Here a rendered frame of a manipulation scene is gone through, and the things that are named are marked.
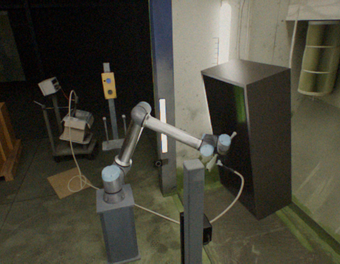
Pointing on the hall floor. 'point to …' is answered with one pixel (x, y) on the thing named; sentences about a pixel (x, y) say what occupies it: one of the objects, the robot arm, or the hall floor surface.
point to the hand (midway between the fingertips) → (218, 161)
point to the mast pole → (193, 210)
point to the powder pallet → (11, 162)
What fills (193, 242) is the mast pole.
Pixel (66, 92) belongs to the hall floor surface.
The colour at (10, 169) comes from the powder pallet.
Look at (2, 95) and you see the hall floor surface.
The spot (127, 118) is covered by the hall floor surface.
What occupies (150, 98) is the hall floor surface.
